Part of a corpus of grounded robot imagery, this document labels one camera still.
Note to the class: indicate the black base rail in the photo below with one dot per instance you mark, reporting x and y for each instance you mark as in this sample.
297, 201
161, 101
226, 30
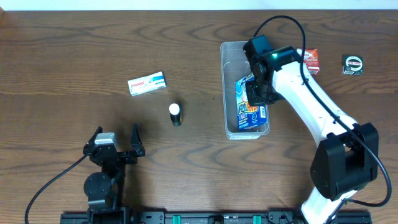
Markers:
270, 217

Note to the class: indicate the dark green small box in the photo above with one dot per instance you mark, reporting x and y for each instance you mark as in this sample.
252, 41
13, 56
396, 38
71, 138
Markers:
352, 65

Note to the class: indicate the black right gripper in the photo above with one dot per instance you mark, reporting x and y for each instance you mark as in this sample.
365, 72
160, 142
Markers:
258, 94

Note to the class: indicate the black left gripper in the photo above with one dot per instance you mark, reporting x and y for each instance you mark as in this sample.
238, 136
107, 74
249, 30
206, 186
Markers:
121, 155

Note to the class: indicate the blue Kool Fever box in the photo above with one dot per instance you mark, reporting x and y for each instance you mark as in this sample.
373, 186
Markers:
248, 116

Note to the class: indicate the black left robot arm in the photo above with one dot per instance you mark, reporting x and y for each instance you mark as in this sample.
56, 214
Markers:
104, 189

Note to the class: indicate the white green Panadol box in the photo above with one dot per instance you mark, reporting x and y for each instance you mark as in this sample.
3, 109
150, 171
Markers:
146, 84

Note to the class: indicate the black bottle white cap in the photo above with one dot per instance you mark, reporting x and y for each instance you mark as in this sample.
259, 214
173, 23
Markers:
175, 114

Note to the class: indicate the red Panadol ActiFast box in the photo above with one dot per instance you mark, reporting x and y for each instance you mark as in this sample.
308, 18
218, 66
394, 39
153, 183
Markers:
311, 61

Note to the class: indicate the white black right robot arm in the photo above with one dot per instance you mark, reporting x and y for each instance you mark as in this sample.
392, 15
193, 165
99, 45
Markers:
344, 161

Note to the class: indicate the clear plastic container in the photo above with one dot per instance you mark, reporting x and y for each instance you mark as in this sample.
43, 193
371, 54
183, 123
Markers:
234, 66

